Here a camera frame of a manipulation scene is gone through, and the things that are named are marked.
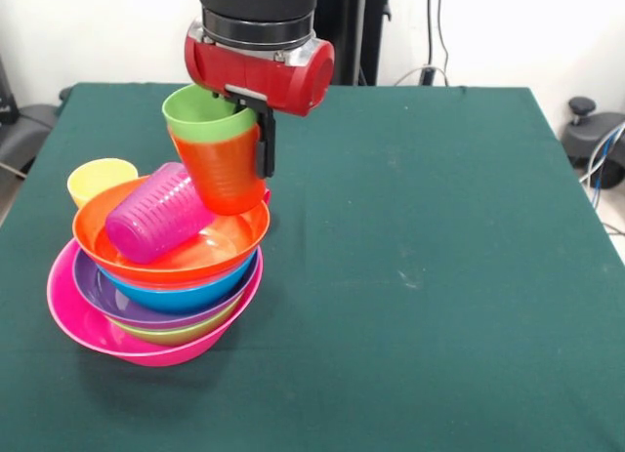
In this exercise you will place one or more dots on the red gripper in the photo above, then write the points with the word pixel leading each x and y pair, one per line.
pixel 254 73

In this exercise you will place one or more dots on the orange cup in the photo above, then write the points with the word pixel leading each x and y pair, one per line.
pixel 224 174

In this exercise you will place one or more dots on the red cup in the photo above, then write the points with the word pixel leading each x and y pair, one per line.
pixel 267 197

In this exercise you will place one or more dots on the green cup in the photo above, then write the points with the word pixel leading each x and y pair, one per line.
pixel 200 120

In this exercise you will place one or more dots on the orange bowl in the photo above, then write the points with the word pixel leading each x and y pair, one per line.
pixel 234 237

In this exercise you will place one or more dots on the purple cup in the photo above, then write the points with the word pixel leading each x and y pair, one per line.
pixel 156 217

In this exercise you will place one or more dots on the blue bowl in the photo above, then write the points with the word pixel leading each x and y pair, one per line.
pixel 180 296

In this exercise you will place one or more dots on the green bowl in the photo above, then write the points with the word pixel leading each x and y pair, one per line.
pixel 171 335

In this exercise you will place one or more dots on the purple bowl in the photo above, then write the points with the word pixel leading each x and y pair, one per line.
pixel 88 286

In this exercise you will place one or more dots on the pink bowl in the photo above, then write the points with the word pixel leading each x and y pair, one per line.
pixel 73 315

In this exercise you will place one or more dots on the black plug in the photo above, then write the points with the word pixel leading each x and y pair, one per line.
pixel 429 76

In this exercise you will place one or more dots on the yellow cup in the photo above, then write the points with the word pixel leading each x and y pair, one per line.
pixel 95 183

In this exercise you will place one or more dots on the black equipment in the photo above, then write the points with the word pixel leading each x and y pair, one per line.
pixel 34 120

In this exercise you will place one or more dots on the dark green tablecloth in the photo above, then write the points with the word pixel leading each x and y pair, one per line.
pixel 512 374

